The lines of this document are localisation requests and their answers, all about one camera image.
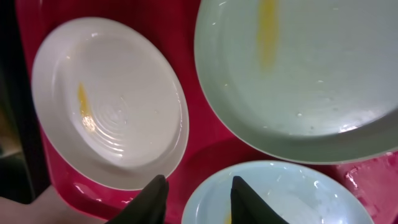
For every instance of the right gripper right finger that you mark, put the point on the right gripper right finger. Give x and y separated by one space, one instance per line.
247 207

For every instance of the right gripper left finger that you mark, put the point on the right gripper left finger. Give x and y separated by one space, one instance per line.
148 207

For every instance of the white plate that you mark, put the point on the white plate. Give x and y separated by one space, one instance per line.
109 103

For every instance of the red plastic tray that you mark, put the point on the red plastic tray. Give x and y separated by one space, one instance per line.
170 25

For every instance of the dark green tray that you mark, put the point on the dark green tray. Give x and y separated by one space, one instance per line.
24 173

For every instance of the light blue plate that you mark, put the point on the light blue plate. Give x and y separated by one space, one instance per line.
297 193

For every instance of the mint green plate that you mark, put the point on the mint green plate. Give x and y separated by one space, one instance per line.
311 81

